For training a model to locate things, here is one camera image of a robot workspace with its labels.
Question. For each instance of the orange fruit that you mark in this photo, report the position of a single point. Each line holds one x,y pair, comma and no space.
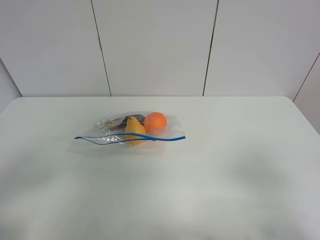
155,123

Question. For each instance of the clear zip bag blue seal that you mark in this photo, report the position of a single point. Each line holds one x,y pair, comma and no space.
111,130

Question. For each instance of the yellow pear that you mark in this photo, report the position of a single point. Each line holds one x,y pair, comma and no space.
133,126

